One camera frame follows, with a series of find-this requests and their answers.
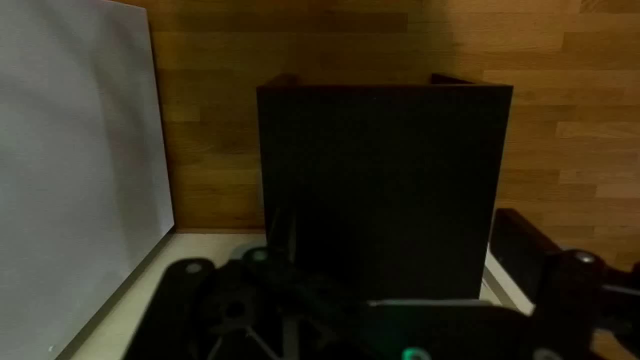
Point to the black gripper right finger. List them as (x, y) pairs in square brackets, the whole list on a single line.
[(573, 293)]

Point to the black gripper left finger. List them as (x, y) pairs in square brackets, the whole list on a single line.
[(186, 313)]

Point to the black square side table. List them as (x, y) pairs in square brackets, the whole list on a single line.
[(386, 187)]

